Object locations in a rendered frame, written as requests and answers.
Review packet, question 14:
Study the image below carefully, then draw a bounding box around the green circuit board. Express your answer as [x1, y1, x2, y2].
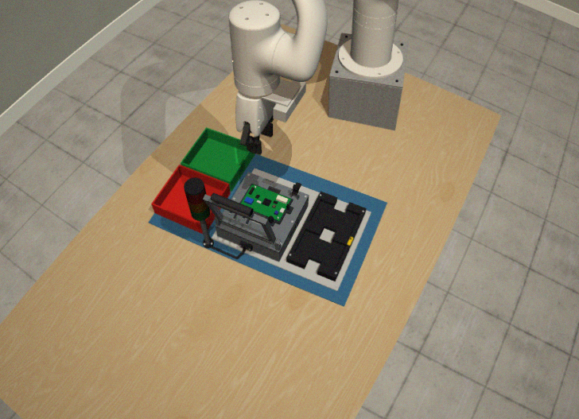
[241, 184, 291, 221]

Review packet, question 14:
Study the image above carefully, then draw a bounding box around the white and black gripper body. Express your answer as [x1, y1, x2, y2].
[235, 91, 275, 137]

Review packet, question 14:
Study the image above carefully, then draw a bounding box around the green open tray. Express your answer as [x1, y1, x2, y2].
[181, 127, 255, 192]

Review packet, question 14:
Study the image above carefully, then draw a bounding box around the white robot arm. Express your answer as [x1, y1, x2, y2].
[229, 0, 403, 122]

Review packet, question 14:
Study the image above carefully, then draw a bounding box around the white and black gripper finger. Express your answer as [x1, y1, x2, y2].
[261, 116, 274, 138]
[239, 122, 262, 155]

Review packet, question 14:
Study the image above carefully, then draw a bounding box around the red bin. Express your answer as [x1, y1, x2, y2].
[152, 165, 231, 234]

